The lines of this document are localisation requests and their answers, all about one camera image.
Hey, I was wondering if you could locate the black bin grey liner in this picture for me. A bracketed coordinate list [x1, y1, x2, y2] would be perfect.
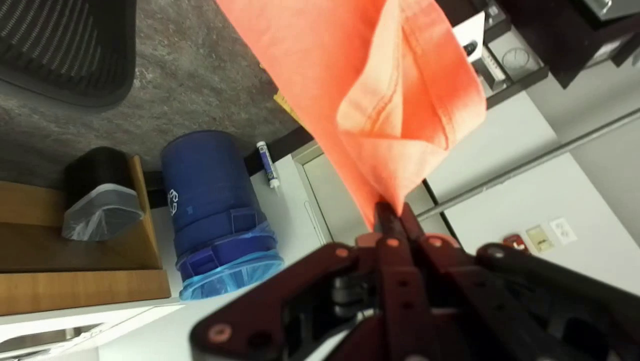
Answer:
[60, 146, 146, 245]

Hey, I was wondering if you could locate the pink cloth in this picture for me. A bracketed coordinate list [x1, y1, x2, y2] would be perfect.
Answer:
[214, 0, 490, 233]

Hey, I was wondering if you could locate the red fire alarm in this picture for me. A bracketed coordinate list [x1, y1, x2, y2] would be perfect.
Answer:
[502, 230, 530, 254]

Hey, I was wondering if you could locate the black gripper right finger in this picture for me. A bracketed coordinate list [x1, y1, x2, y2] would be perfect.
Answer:
[398, 204, 640, 361]

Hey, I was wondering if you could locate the blue recycling bin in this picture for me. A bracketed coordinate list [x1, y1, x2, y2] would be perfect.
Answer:
[157, 128, 286, 302]

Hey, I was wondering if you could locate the beige wall plate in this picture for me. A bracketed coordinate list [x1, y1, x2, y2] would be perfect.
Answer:
[524, 225, 551, 254]

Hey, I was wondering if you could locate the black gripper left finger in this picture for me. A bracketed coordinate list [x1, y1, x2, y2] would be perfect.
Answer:
[187, 201, 430, 361]

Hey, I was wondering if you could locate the wooden kitchen counter cabinet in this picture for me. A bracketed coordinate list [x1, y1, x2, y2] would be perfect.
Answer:
[0, 157, 185, 361]

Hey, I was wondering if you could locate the black mesh chair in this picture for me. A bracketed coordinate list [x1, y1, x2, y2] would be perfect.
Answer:
[0, 0, 139, 112]

